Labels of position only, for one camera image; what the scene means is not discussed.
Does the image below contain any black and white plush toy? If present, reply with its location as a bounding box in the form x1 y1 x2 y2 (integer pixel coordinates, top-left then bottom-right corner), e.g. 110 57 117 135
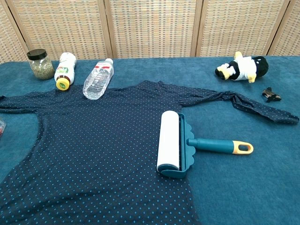
215 51 270 83

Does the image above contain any clear plastic water bottle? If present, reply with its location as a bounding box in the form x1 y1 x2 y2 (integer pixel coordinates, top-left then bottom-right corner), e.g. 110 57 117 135
82 58 115 101

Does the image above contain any teal lint roller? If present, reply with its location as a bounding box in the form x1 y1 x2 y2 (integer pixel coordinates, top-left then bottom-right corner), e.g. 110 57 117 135
156 110 255 180

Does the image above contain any clear box with red-black item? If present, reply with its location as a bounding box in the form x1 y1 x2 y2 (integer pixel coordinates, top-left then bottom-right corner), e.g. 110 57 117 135
0 117 7 141

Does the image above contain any white bottle with yellow cap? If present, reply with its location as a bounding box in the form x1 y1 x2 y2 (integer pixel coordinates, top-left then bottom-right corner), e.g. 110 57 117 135
54 52 77 91

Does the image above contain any glass jar with black lid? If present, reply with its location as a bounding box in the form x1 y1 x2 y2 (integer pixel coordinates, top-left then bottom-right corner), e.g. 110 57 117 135
26 48 55 81

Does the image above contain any navy polka dot shirt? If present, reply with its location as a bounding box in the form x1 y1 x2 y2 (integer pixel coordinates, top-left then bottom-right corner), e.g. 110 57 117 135
0 80 300 225

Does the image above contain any woven bamboo folding screen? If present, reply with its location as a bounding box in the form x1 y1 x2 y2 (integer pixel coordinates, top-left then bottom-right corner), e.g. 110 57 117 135
0 0 300 64

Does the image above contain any blue plush tablecloth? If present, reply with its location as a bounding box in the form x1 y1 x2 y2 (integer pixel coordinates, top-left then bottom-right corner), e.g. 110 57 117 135
0 55 300 225

